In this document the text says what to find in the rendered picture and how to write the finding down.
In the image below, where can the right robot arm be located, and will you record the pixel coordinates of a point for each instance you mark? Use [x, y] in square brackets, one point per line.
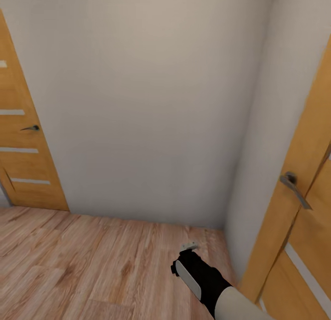
[223, 301]

